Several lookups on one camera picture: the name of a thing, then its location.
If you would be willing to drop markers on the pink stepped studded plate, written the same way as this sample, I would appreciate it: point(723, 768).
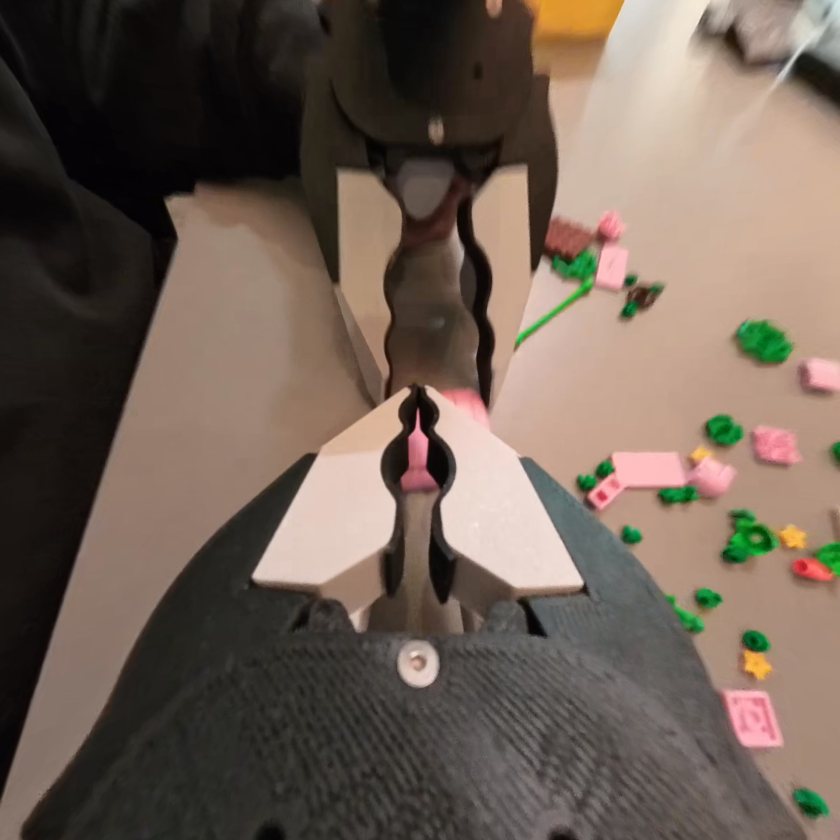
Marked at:
point(778, 446)

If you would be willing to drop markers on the green octagonal web piece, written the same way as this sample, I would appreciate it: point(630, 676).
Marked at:
point(764, 341)
point(576, 266)

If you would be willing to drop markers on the green spiky leaf element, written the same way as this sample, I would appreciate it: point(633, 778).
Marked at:
point(830, 554)

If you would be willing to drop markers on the person's left hand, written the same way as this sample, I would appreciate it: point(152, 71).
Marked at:
point(433, 229)

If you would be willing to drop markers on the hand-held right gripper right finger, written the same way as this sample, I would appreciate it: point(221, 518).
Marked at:
point(505, 518)

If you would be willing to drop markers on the person's black clothing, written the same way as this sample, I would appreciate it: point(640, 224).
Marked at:
point(65, 328)

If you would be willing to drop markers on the brown square studded plate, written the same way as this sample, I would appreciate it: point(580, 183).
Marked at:
point(569, 237)

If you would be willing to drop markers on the green round studded plate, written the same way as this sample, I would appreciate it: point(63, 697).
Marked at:
point(724, 430)

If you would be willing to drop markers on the pink curved slope tile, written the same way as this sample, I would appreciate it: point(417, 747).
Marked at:
point(820, 375)

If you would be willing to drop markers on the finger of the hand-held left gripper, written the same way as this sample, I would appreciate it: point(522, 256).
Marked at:
point(508, 262)
point(361, 249)

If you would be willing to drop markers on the cluster of green leaf pieces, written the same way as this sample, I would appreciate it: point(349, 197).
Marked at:
point(751, 539)

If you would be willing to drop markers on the small pink bracket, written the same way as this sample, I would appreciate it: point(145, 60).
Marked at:
point(605, 492)

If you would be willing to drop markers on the yellow plastic bin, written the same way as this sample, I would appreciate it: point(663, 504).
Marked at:
point(577, 19)

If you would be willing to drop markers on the pink corner panel brick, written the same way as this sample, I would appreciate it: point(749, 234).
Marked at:
point(611, 225)

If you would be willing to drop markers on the green flexible bar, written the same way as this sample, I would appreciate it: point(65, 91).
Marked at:
point(551, 315)

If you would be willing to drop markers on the yellow star piece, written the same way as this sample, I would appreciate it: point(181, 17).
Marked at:
point(793, 537)
point(700, 454)
point(758, 665)

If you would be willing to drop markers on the pink face tile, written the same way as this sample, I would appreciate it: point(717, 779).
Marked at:
point(611, 268)

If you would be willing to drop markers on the pink square jumper plate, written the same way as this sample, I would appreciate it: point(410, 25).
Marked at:
point(753, 718)

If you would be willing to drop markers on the pink curved brick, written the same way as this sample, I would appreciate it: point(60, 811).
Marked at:
point(714, 477)

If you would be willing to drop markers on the dark brown round plate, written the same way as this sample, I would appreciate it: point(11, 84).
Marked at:
point(644, 296)

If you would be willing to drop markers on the pink plate with holes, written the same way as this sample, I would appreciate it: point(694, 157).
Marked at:
point(417, 459)

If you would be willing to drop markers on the coral cone piece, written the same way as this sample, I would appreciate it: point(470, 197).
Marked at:
point(812, 569)

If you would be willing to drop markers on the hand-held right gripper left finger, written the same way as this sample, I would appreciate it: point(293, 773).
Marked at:
point(328, 518)

